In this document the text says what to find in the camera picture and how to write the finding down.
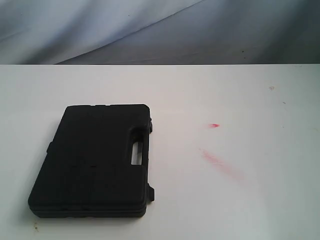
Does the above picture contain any black plastic tool case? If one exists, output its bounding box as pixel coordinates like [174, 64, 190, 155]
[28, 104, 155, 218]

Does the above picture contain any grey backdrop cloth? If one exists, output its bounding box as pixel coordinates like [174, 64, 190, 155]
[0, 0, 320, 65]

